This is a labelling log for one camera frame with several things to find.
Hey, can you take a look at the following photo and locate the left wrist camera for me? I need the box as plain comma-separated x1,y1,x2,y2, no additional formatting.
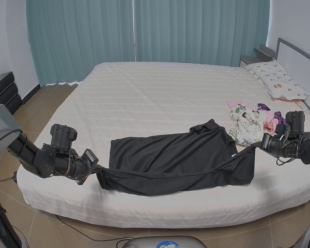
85,148,99,165

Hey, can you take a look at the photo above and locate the grey bedside table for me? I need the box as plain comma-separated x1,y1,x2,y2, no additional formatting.
240,44,275,67

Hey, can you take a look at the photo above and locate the purple garment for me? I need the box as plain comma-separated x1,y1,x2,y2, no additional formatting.
256,103,287,128

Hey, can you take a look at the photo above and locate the black chest of drawers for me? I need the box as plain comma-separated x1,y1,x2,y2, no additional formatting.
0,72,23,116

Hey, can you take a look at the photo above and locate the white printed pillow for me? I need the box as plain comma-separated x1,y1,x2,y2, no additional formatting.
243,60,309,101

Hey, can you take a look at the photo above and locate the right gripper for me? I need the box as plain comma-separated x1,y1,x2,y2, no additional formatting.
271,125,287,161

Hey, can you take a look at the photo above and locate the black T-shirt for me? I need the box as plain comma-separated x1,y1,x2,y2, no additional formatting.
96,118,263,197

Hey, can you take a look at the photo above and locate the white printed garment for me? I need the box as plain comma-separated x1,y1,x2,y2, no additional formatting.
229,104,268,147

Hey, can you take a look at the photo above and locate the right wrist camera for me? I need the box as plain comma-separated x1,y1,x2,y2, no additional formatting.
260,133,274,152

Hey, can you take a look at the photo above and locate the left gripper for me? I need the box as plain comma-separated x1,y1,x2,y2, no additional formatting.
72,156,96,187

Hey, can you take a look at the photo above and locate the bed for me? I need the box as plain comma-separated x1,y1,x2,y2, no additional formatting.
17,38,310,229

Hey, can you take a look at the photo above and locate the pink garment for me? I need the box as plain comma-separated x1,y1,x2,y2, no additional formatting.
227,100,278,136

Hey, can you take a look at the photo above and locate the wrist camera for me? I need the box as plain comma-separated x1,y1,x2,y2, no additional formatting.
260,133,274,152
85,148,99,165

